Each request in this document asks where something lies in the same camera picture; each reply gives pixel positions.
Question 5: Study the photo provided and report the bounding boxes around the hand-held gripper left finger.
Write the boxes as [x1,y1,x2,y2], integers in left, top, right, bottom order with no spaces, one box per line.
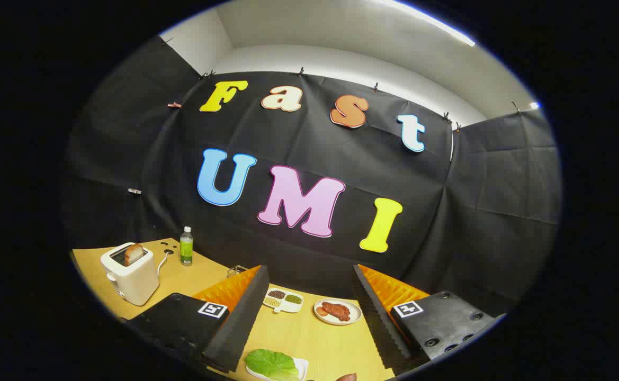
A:
[121,265,271,374]

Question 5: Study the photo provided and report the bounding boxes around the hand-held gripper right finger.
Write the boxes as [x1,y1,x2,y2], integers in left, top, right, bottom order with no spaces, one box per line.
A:
[352,264,507,374]

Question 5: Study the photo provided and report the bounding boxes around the brown toast slice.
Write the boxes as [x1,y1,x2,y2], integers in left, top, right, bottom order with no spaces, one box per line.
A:
[124,243,146,267]

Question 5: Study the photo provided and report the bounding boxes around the small round white plate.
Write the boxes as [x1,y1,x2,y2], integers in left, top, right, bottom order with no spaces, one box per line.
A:
[313,298,363,325]

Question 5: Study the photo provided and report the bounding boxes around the red meat piece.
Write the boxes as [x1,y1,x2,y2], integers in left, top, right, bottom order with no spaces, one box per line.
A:
[320,301,352,323]

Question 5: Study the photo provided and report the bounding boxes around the white divided dish with beans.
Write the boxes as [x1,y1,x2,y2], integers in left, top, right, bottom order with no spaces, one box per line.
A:
[263,287,304,314]

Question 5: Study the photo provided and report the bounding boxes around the green lettuce leaf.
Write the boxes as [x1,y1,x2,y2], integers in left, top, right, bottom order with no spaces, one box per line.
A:
[244,348,300,381]

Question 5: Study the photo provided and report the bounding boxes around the green label water bottle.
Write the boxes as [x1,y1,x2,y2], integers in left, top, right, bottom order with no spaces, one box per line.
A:
[180,226,194,266]

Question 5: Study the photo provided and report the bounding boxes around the white toaster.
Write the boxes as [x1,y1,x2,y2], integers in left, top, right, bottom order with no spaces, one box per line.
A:
[100,242,160,306]

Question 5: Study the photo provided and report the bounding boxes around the black backdrop cloth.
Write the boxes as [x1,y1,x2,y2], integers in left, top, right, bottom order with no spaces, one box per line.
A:
[60,36,563,318]

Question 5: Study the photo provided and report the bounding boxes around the white toaster cable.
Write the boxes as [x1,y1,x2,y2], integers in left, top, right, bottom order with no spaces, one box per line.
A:
[157,250,175,277]

